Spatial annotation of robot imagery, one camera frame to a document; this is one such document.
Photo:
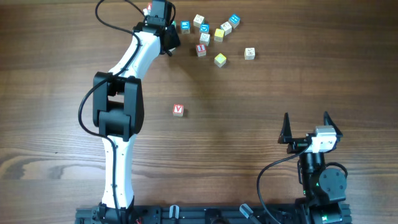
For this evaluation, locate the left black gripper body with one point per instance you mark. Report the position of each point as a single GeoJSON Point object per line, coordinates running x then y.
{"type": "Point", "coordinates": [175, 40]}

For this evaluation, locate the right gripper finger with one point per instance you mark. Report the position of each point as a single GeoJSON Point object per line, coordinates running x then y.
{"type": "Point", "coordinates": [329, 122]}
{"type": "Point", "coordinates": [285, 136]}

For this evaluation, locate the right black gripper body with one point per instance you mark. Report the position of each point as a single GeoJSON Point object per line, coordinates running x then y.
{"type": "Point", "coordinates": [296, 145]}

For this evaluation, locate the red letter I block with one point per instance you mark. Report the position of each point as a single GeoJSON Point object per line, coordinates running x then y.
{"type": "Point", "coordinates": [201, 50]}

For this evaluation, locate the yellow block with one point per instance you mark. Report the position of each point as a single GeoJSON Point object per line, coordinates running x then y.
{"type": "Point", "coordinates": [220, 60]}
{"type": "Point", "coordinates": [219, 35]}

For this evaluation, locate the red letter V block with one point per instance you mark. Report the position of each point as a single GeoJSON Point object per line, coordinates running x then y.
{"type": "Point", "coordinates": [178, 110]}

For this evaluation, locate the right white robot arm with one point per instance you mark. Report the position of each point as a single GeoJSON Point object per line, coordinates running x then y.
{"type": "Point", "coordinates": [324, 184]}

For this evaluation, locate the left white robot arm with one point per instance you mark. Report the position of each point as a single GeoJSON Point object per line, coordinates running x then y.
{"type": "Point", "coordinates": [118, 110]}

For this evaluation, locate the blue picture block left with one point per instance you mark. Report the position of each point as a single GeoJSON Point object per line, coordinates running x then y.
{"type": "Point", "coordinates": [185, 27]}

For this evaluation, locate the natural wooden block top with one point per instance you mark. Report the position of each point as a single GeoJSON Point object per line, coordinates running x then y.
{"type": "Point", "coordinates": [198, 20]}

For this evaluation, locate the natural block with green side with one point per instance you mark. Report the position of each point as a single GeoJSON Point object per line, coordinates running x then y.
{"type": "Point", "coordinates": [205, 39]}

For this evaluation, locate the blue letter D block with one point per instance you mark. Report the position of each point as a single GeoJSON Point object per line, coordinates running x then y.
{"type": "Point", "coordinates": [204, 28]}

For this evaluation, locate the red letter Y block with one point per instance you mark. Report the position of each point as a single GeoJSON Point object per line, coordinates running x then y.
{"type": "Point", "coordinates": [149, 7]}

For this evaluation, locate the natural block number two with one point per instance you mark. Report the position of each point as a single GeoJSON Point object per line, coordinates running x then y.
{"type": "Point", "coordinates": [227, 28]}

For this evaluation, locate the blue block far right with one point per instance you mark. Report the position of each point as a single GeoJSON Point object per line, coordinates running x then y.
{"type": "Point", "coordinates": [234, 20]}

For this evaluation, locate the natural block number four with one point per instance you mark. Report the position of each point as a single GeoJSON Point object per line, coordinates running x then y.
{"type": "Point", "coordinates": [249, 53]}

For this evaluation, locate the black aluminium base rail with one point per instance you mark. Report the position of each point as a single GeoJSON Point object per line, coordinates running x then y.
{"type": "Point", "coordinates": [281, 213]}

